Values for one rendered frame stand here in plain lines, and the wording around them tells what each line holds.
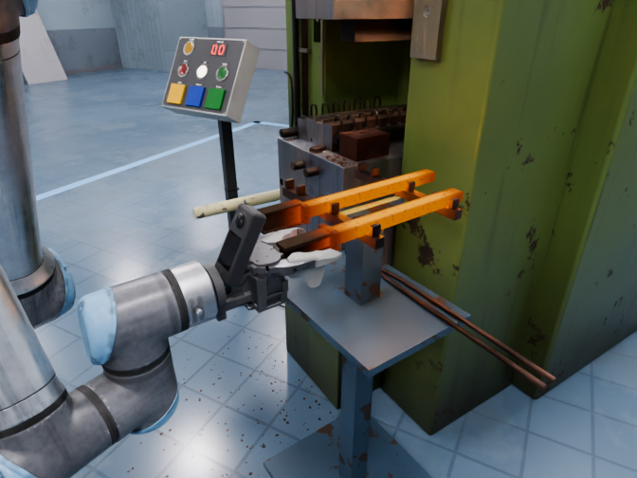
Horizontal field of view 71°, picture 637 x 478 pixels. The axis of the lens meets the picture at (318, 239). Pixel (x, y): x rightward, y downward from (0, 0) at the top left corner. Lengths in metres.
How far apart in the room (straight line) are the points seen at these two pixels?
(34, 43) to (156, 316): 10.52
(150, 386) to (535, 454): 1.37
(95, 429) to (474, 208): 0.95
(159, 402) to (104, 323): 0.16
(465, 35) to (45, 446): 1.07
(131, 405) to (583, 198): 1.30
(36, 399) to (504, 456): 1.42
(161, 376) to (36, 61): 10.37
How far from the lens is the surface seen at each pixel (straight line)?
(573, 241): 1.58
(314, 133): 1.43
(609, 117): 1.47
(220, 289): 0.64
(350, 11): 1.34
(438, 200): 0.91
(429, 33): 1.20
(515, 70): 1.18
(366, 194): 0.93
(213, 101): 1.71
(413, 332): 0.98
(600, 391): 2.09
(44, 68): 10.91
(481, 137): 1.14
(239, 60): 1.72
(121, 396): 0.67
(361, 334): 0.96
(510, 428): 1.81
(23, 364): 0.62
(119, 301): 0.61
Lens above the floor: 1.29
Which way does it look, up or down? 27 degrees down
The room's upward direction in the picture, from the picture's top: straight up
